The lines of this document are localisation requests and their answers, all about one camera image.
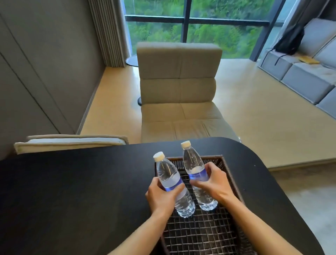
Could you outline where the person's left hand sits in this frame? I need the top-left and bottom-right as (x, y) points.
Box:
(145, 177), (185, 217)

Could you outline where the person's right hand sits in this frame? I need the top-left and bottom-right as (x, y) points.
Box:
(190, 162), (232, 207)

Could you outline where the clear plastic water bottle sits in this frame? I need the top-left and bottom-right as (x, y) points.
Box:
(153, 151), (196, 218)
(181, 140), (219, 211)

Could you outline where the person's left forearm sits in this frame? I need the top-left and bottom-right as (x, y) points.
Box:
(108, 204), (176, 255)

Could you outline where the person's right forearm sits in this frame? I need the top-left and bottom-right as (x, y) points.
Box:
(219, 191), (304, 255)

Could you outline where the dark woven wicker tray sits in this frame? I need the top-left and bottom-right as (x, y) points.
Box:
(154, 155), (256, 255)

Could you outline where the beige upholstered lounge chair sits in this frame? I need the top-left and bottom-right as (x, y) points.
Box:
(136, 42), (241, 144)

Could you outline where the grey modular sofa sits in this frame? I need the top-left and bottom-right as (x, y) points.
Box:
(258, 18), (336, 119)

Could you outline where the yellow book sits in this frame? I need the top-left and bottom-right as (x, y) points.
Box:
(299, 55), (321, 65)

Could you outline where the black backpack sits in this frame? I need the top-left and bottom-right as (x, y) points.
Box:
(273, 22), (305, 66)

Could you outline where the grey pleated curtain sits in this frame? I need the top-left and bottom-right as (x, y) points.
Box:
(88, 0), (133, 68)

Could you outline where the black window frame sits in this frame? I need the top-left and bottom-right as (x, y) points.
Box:
(121, 0), (286, 62)

